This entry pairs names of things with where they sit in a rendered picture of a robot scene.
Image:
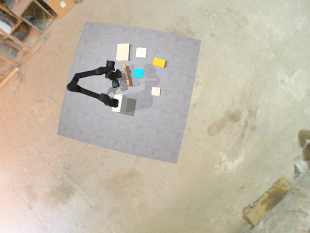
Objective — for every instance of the yellow rectangular block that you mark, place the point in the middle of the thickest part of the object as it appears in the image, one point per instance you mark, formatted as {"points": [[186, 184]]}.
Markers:
{"points": [[159, 62]]}

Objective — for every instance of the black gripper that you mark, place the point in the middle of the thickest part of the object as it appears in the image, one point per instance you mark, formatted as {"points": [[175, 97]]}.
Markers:
{"points": [[115, 82]]}

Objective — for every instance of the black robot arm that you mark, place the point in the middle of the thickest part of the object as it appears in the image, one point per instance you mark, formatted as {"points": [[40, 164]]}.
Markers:
{"points": [[74, 87]]}

